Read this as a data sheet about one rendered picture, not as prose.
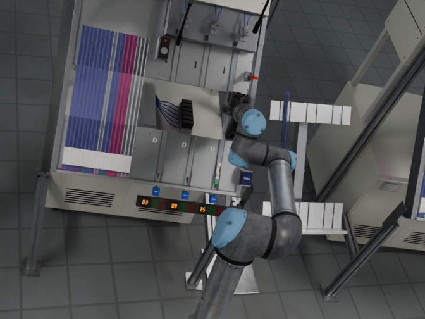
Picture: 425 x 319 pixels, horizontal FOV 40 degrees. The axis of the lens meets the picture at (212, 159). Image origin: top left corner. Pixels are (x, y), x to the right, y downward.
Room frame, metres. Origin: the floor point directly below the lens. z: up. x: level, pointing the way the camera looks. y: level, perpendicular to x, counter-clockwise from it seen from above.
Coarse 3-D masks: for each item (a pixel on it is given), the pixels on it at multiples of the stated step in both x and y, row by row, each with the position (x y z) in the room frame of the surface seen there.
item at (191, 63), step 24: (96, 0) 1.67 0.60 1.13; (120, 0) 1.71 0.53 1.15; (144, 0) 1.76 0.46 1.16; (96, 24) 1.62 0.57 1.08; (120, 24) 1.66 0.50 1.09; (144, 24) 1.70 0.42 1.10; (192, 48) 1.74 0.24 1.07; (216, 48) 1.79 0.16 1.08; (168, 72) 1.64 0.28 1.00; (192, 72) 1.69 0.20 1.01; (216, 72) 1.73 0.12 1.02; (240, 72) 1.78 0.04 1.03
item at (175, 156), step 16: (64, 128) 1.34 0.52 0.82; (144, 128) 1.48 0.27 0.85; (64, 144) 1.31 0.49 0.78; (144, 144) 1.44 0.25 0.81; (160, 144) 1.47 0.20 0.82; (176, 144) 1.50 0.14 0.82; (192, 144) 1.53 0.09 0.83; (208, 144) 1.55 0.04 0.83; (224, 144) 1.58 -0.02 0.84; (144, 160) 1.41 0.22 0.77; (160, 160) 1.43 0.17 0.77; (176, 160) 1.46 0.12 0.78; (192, 160) 1.49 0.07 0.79; (208, 160) 1.52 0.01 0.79; (224, 160) 1.55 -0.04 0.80; (144, 176) 1.37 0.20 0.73; (160, 176) 1.40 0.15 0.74; (176, 176) 1.43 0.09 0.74; (192, 176) 1.45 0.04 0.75; (208, 176) 1.48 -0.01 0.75; (224, 176) 1.51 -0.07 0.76
